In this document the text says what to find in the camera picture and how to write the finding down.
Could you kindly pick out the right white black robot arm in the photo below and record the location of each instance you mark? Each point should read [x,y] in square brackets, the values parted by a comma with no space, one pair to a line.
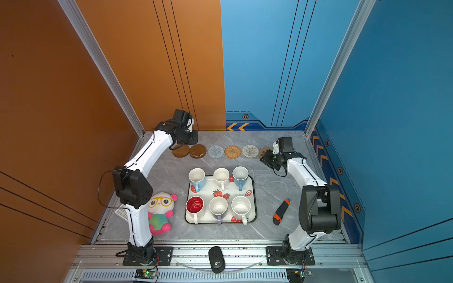
[319,211]

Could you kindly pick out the black orange utility knife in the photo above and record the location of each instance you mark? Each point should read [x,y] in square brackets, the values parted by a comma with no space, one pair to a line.
[278,216]

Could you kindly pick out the white woven round coaster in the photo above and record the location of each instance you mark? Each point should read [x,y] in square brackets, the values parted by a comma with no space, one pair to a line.
[250,151]

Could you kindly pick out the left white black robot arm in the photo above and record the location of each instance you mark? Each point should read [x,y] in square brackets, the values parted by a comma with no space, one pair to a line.
[134,190]

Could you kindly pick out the light blue mug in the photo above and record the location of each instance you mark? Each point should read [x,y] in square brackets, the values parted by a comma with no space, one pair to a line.
[197,178]

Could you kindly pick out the glossy brown round coaster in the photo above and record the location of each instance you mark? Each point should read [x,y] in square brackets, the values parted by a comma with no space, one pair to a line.
[197,151]

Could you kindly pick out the red inside mug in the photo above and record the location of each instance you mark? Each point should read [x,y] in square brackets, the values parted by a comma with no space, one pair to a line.
[196,208]

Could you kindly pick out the matte brown round coaster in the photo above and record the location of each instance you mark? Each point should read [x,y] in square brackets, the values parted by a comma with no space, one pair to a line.
[181,152]

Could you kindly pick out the left green circuit board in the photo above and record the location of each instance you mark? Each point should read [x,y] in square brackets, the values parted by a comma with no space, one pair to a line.
[145,276]

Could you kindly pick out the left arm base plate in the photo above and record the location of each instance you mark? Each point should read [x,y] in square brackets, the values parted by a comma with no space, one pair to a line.
[162,255]

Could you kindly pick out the pink panda plush toy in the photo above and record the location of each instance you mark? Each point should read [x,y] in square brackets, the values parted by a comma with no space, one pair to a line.
[160,209]

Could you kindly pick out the white strawberry tray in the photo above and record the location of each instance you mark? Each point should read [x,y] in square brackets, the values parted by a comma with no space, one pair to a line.
[211,190]

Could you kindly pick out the white mug back middle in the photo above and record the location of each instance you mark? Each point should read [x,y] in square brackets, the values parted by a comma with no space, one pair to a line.
[221,177]

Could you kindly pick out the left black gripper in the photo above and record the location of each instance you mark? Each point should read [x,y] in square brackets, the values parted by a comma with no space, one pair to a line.
[195,138]

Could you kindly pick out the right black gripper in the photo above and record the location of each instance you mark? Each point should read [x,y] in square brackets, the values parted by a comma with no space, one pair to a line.
[266,160]

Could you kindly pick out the tan rattan round coaster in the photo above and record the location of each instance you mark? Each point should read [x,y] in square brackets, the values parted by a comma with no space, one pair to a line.
[233,152]

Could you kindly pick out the right green circuit board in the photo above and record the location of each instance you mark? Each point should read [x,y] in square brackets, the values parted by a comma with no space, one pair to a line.
[297,275]

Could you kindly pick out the green circuit board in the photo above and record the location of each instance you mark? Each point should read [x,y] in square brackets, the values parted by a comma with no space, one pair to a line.
[145,276]
[297,275]

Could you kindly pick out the white mug front right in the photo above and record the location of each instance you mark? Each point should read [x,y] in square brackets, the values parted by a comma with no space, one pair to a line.
[241,206]

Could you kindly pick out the purple mug front middle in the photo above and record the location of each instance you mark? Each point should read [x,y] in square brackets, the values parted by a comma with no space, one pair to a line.
[218,207]

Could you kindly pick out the brown paw print coaster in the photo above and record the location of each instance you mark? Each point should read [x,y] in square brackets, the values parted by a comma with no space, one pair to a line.
[263,151]

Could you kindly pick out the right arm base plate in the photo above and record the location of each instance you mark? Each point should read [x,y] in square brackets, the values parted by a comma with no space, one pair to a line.
[278,255]

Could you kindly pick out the white calculator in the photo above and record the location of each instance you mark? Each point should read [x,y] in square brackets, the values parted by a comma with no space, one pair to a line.
[123,213]

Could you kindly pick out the white mug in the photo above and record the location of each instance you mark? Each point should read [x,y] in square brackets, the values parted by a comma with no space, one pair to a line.
[241,206]
[221,177]

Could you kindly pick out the grey woven round coaster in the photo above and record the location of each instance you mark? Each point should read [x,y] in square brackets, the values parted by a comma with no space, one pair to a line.
[216,152]

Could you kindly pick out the black computer mouse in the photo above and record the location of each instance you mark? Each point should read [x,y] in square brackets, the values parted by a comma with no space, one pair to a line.
[216,259]

